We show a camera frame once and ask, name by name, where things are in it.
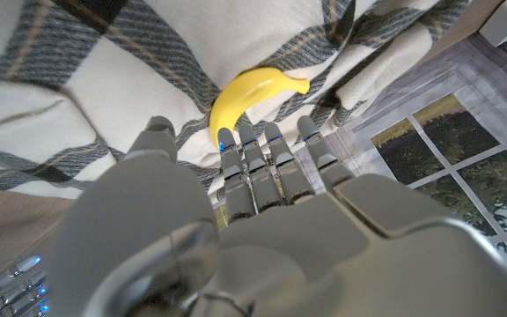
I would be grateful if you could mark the yellow banana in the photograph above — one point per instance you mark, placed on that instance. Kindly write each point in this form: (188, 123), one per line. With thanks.
(244, 92)

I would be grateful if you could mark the cream plaid scarf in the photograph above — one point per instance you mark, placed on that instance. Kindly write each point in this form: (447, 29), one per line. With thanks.
(126, 92)

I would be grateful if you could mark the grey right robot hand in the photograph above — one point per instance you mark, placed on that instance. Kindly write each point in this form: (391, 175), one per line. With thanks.
(11, 290)

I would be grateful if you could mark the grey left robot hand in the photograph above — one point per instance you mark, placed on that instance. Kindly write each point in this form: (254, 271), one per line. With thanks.
(324, 255)

